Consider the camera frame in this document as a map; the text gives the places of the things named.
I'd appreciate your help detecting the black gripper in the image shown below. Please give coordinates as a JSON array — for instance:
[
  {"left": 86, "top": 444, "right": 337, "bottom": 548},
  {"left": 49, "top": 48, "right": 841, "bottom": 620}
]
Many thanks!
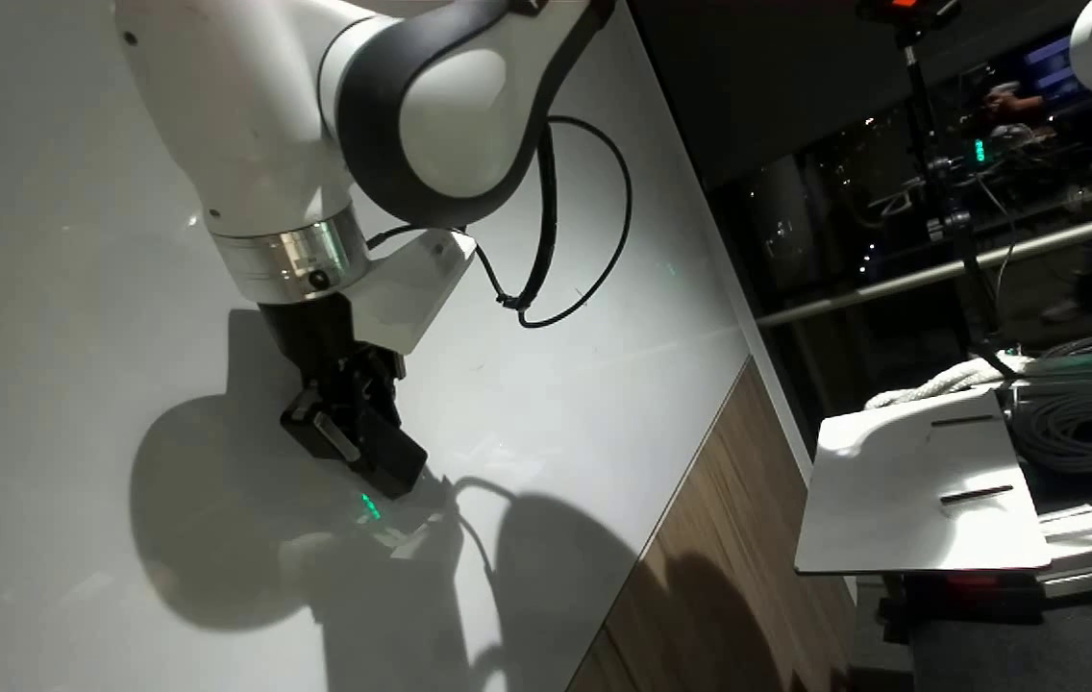
[{"left": 257, "top": 291, "right": 408, "bottom": 455}]

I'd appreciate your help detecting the black felt whiteboard duster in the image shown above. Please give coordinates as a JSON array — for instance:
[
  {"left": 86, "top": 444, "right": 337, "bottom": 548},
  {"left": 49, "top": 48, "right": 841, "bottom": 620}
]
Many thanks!
[{"left": 277, "top": 388, "right": 433, "bottom": 505}]

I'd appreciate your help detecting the large white whiteboard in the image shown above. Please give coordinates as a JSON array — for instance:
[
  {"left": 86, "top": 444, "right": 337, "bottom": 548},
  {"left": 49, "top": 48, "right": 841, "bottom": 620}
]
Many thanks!
[{"left": 0, "top": 0, "right": 759, "bottom": 692}]

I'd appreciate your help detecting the white table at right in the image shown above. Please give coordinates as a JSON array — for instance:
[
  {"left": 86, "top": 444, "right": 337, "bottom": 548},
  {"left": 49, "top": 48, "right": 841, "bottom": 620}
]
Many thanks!
[{"left": 790, "top": 388, "right": 1052, "bottom": 579}]

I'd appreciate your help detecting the grey metal railing bar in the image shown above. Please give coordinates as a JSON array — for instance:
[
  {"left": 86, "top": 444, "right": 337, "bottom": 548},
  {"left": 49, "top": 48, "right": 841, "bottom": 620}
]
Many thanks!
[{"left": 754, "top": 201, "right": 1092, "bottom": 329}]

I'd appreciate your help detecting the black tripod stand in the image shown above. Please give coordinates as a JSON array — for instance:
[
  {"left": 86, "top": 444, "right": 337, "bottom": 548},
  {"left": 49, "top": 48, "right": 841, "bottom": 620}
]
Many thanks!
[{"left": 855, "top": 0, "right": 1027, "bottom": 383}]

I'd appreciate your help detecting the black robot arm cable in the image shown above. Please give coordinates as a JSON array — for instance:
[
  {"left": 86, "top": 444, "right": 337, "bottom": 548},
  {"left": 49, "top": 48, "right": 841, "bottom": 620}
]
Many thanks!
[{"left": 362, "top": 112, "right": 637, "bottom": 333}]

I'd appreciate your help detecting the dark coiled cable bundle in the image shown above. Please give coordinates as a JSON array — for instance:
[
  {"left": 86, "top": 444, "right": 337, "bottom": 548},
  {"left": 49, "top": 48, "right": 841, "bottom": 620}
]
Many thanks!
[{"left": 990, "top": 343, "right": 1092, "bottom": 508}]

